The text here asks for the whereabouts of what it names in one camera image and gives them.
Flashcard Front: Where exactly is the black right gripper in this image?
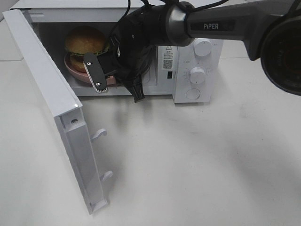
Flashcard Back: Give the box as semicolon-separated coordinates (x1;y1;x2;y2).
97;32;151;103

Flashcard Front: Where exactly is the white round door button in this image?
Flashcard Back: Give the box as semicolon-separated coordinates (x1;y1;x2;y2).
186;89;200;100

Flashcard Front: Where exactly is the pink plate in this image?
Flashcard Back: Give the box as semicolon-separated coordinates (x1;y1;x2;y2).
63;53;118;88

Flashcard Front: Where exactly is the burger with lettuce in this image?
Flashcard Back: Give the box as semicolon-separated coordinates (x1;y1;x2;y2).
65;26;110;73

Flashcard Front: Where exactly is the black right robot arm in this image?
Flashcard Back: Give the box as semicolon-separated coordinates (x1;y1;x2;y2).
97;0;301;101

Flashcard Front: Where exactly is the white warning label sticker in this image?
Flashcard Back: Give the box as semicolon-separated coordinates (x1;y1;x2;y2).
162;46;176;70

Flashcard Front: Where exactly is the white microwave oven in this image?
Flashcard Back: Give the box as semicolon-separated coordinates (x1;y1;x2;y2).
4;0;223;103

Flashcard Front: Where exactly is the white lower microwave knob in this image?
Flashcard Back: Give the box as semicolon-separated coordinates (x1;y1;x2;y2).
189;67;206;84

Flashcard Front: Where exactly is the white microwave knob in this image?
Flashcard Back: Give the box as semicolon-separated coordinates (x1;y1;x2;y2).
193;38;212;57
189;67;206;84

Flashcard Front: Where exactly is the white upper microwave knob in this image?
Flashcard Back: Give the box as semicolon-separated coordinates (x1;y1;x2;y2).
193;38;212;57

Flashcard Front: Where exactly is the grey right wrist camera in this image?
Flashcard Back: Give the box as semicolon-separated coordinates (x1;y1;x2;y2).
83;52;108;93

